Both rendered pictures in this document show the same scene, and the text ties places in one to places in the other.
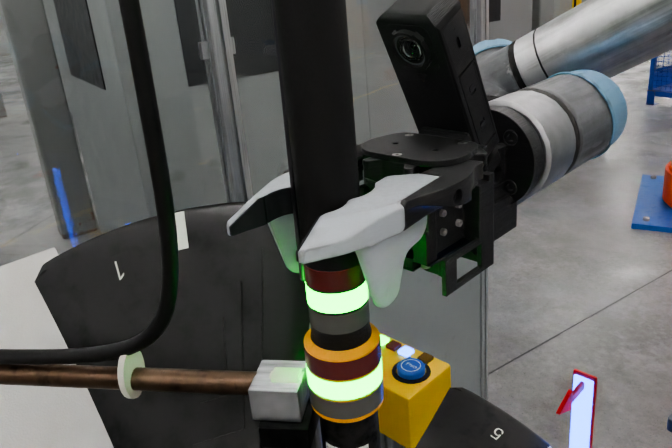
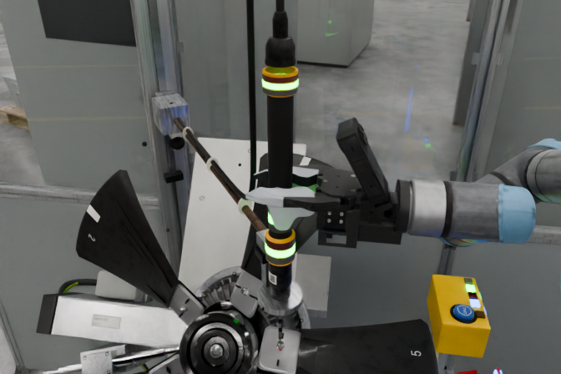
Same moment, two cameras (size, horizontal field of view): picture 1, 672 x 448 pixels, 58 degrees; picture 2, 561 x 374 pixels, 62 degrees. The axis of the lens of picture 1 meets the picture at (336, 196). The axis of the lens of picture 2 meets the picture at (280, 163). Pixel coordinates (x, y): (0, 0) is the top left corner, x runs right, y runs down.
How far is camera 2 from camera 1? 0.48 m
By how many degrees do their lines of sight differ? 48
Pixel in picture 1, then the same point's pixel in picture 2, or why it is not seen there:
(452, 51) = (347, 151)
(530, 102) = (426, 190)
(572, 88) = (476, 195)
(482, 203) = (348, 219)
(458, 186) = (310, 204)
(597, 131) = (476, 226)
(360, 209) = (270, 192)
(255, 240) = not seen: hidden behind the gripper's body
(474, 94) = (364, 173)
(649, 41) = not seen: outside the picture
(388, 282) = (280, 222)
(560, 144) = (426, 218)
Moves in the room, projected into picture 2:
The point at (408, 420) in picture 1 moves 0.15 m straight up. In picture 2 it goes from (439, 335) to (451, 280)
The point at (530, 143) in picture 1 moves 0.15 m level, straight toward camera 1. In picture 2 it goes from (400, 208) to (288, 231)
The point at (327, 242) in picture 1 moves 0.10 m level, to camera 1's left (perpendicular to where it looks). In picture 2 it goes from (253, 195) to (214, 168)
